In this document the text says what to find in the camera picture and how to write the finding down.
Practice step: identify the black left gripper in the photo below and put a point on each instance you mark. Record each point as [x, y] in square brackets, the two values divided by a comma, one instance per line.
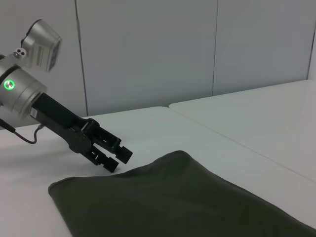
[61, 121]

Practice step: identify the dark green t-shirt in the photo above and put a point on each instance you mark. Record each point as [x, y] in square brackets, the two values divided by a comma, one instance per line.
[172, 197]

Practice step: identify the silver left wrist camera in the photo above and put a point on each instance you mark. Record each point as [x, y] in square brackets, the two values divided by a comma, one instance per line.
[42, 47]

